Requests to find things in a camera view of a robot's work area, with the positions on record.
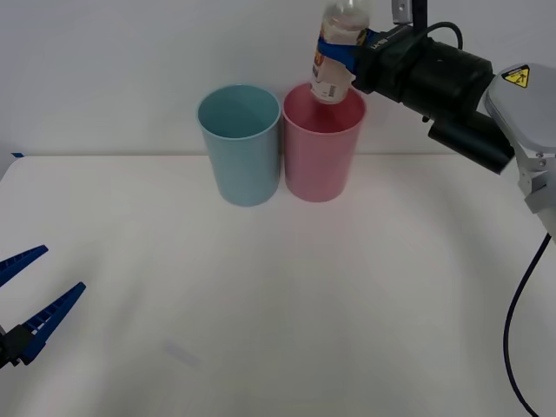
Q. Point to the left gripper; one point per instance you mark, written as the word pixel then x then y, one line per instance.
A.
pixel 2 349

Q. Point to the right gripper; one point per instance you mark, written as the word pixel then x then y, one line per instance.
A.
pixel 384 67

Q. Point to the clear plastic bottle white label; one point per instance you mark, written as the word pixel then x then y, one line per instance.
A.
pixel 332 82

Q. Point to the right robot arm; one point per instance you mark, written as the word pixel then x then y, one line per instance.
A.
pixel 521 108

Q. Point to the pink plastic bin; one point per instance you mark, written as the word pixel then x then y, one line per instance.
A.
pixel 317 165

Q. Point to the pale blue plastic bin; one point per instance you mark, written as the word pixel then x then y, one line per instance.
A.
pixel 243 169

